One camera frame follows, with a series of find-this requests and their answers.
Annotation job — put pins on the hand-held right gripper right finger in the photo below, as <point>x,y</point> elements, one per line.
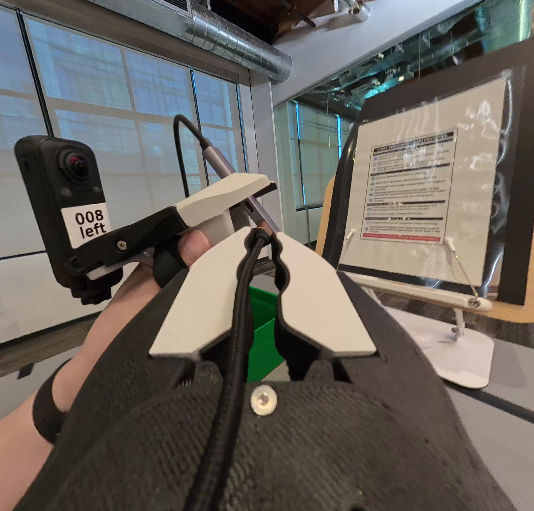
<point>321,306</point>

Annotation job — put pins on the large glass window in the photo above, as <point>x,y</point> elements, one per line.
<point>83,81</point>

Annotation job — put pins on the black backing board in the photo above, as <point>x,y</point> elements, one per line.
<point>517,185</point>

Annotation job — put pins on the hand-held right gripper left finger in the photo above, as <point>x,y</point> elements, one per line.
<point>204,302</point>

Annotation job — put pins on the green plastic bin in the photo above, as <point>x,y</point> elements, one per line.
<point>263,336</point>

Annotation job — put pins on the person's left forearm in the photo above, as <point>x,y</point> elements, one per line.
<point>16,448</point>

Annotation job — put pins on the narrow glass window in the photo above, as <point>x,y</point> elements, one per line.
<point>317,156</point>

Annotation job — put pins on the grey usb hub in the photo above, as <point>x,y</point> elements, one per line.
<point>263,215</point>

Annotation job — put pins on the laminated instruction sheet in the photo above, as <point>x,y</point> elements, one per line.
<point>417,177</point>

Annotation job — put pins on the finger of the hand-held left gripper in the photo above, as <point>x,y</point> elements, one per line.
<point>217,194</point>

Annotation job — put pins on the white document stand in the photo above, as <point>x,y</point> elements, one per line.
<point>459,352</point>

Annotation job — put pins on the person's left hand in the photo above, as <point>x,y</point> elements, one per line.
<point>117,319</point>

